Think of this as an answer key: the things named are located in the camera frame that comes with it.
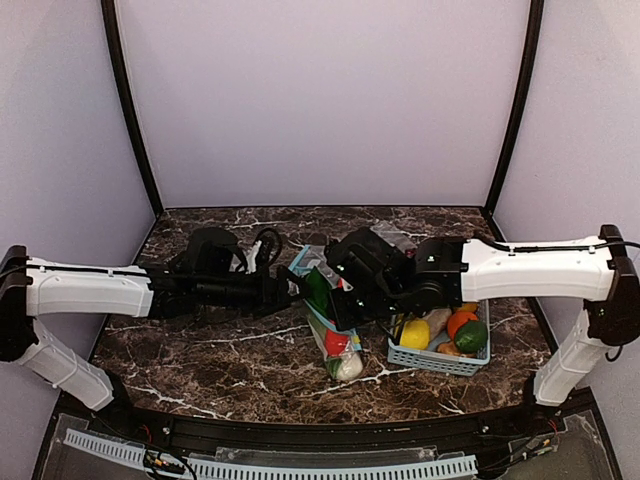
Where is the clear zip bag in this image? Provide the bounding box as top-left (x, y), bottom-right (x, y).
top-left (290, 245), bottom-right (364, 382)
top-left (369, 221), bottom-right (417, 253)

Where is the green white bok choy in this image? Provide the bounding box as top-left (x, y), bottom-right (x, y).
top-left (304, 267), bottom-right (363, 382)

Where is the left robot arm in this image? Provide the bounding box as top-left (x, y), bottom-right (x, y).
top-left (1, 227), bottom-right (311, 412)

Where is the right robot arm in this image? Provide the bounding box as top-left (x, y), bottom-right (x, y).
top-left (324, 224), bottom-right (639, 407)

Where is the yellow lemon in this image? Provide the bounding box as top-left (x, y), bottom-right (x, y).
top-left (399, 319), bottom-right (431, 350)

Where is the light blue plastic basket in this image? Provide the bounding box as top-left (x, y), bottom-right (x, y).
top-left (387, 301), bottom-right (491, 377)

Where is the orange tangerine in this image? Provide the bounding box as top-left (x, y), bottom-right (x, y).
top-left (446, 311), bottom-right (478, 340)

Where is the green avocado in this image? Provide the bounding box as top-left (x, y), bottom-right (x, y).
top-left (453, 321), bottom-right (489, 354)

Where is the white slotted cable duct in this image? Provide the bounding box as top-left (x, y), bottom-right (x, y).
top-left (63, 428), bottom-right (478, 479)

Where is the black left frame post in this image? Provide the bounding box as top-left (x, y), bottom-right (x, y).
top-left (100, 0), bottom-right (165, 218)

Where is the black frame post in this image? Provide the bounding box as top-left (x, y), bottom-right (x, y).
top-left (100, 0), bottom-right (165, 218)
top-left (483, 0), bottom-right (545, 218)

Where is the black right frame post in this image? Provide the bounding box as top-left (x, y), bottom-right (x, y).
top-left (483, 0), bottom-right (545, 218)

